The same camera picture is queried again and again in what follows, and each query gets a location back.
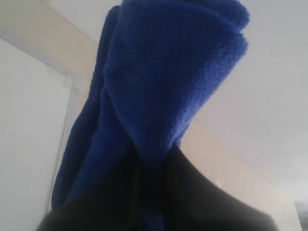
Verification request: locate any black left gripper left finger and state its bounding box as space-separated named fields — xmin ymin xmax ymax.
xmin=37 ymin=145 xmax=141 ymax=231

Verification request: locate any white board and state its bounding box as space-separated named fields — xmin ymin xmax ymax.
xmin=0 ymin=40 xmax=77 ymax=231

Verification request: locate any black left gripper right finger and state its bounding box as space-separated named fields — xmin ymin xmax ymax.
xmin=155 ymin=145 xmax=277 ymax=231

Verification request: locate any blue cloth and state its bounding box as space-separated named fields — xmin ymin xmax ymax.
xmin=51 ymin=0 xmax=249 ymax=231

